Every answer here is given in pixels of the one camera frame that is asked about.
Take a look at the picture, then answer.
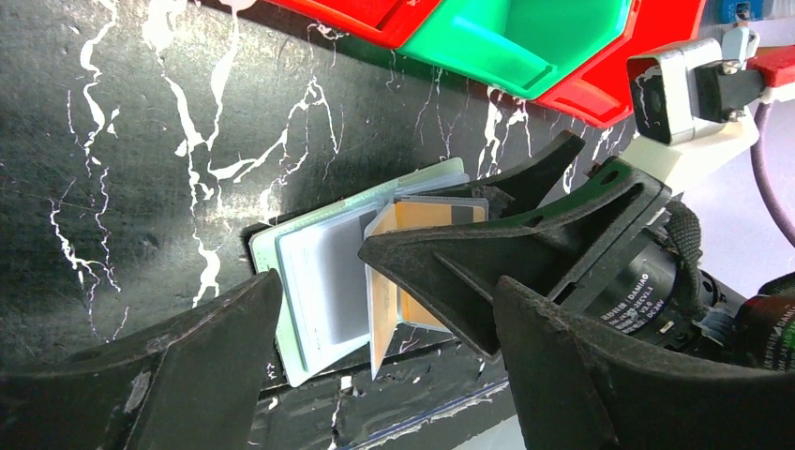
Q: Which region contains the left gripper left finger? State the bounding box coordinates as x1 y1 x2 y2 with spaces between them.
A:
1 270 283 449

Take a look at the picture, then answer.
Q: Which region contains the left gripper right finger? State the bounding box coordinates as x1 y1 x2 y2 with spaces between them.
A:
493 277 794 449

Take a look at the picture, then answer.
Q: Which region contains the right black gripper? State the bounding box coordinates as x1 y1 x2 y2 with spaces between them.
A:
359 158 794 372

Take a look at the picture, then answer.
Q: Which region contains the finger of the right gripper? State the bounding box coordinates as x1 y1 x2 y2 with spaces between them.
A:
428 129 588 218

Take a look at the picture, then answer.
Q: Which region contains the orange credit card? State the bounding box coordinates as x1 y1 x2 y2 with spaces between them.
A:
362 196 489 382

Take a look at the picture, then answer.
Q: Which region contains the red bin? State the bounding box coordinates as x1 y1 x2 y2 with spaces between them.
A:
271 0 441 50
532 0 705 128

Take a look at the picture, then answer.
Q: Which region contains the green card holder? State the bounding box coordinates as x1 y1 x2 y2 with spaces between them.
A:
248 157 470 387

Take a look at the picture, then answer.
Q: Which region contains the green bin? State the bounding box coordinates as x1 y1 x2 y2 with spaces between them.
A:
399 0 632 99

